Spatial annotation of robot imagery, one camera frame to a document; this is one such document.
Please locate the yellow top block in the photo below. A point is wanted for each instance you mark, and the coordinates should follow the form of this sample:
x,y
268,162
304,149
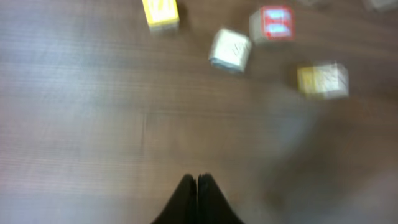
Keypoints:
x,y
161,15

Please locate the plain picture wooden block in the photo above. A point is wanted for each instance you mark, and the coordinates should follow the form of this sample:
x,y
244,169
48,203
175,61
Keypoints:
x,y
324,81

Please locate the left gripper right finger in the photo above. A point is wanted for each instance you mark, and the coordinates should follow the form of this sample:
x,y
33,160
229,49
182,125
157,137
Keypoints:
x,y
213,207

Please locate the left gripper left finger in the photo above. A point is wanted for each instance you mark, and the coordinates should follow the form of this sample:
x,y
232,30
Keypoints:
x,y
182,205

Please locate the red letter block centre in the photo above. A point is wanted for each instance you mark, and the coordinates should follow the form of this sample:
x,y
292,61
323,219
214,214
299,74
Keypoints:
x,y
272,24

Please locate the block with blue number side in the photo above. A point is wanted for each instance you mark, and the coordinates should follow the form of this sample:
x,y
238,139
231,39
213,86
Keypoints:
x,y
230,50

